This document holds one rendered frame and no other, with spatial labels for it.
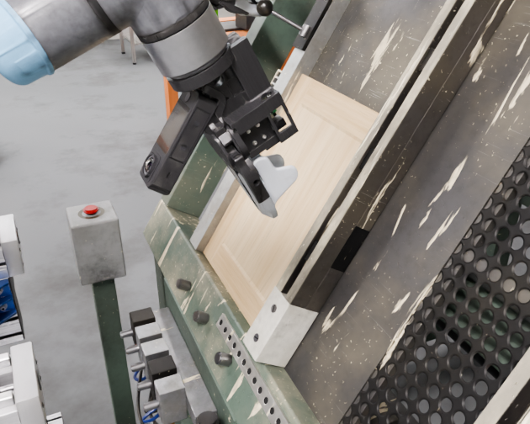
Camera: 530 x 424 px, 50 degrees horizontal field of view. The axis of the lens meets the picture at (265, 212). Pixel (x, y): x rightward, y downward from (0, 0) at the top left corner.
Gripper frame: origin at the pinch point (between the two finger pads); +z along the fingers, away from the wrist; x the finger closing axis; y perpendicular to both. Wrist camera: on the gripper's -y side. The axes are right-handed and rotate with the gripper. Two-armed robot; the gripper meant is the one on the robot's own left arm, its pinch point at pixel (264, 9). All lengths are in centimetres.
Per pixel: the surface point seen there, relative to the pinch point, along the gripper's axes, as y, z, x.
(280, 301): -34, 5, 60
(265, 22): 12.4, 7.6, -3.1
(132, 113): 385, 104, -30
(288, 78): -6.6, 8.1, 13.7
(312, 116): -16.7, 10.5, 22.1
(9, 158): 342, 15, 45
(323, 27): -11.5, 9.3, 1.4
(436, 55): -51, 5, 15
